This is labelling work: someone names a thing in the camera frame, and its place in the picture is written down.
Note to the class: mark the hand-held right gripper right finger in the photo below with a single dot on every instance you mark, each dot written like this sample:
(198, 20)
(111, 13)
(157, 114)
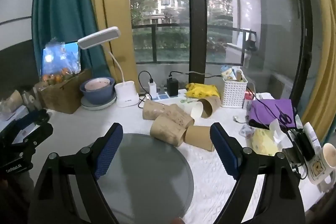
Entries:
(225, 154)

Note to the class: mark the white bear mug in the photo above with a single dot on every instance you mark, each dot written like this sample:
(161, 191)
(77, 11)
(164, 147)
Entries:
(321, 167)

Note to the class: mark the black scissors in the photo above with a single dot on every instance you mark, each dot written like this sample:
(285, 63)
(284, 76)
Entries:
(284, 116)

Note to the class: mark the grey round tray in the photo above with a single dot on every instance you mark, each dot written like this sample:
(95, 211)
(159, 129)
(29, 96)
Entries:
(147, 174)

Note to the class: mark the white power strip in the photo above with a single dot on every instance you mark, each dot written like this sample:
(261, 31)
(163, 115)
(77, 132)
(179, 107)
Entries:
(162, 96)

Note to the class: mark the clear bag of oranges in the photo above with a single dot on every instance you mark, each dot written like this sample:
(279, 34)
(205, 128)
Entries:
(60, 61)

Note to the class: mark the cardboard box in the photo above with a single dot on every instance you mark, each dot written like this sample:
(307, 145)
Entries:
(63, 96)

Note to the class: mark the white plastic basket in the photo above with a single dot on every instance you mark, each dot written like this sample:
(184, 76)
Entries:
(234, 94)

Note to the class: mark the white charger plug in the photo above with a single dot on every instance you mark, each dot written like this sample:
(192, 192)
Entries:
(152, 87)

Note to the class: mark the yellow tissue pack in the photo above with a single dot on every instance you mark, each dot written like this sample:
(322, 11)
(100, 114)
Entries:
(265, 144)

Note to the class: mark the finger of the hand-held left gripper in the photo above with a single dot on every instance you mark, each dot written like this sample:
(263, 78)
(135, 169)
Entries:
(29, 119)

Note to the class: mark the black power adapter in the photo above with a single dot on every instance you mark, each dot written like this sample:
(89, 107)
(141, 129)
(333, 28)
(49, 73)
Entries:
(304, 145)

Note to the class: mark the blue bowl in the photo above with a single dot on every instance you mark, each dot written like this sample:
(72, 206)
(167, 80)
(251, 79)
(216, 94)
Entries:
(97, 95)

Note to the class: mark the brown paper cup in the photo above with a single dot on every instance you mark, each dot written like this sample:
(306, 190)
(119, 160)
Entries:
(168, 131)
(199, 138)
(207, 106)
(181, 116)
(155, 109)

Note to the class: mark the yellow curtain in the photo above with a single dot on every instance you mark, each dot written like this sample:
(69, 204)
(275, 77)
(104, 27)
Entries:
(110, 3)
(321, 42)

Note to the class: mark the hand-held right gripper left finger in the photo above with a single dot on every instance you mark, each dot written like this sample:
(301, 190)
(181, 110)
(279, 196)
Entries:
(109, 151)

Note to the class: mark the white tube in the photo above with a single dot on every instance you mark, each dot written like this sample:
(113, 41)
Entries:
(312, 134)

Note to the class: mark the white quilted tablecloth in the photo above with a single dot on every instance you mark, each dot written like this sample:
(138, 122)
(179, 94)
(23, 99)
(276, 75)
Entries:
(210, 182)

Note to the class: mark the red and white box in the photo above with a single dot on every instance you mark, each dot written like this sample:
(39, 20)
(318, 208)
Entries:
(248, 100)

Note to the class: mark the teal curtain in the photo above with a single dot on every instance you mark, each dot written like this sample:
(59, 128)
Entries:
(63, 3)

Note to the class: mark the small printed packet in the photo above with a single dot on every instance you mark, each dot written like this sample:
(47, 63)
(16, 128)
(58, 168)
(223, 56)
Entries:
(245, 132)

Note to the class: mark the white desk lamp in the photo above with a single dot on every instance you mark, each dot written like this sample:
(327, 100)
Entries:
(126, 94)

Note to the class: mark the black charger plug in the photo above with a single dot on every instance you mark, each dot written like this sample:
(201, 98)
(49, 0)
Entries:
(172, 87)

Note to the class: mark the purple cloth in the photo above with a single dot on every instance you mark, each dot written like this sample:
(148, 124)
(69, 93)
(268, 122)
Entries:
(267, 112)

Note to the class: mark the pink bowl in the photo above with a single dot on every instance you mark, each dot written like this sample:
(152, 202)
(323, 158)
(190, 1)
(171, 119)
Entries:
(97, 84)

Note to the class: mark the black window frame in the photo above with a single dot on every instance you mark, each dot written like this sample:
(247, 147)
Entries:
(195, 16)

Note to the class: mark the yellow cloth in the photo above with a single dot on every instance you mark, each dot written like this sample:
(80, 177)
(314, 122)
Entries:
(202, 90)

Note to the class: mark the white plate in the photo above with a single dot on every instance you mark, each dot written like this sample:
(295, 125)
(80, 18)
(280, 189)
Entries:
(105, 104)

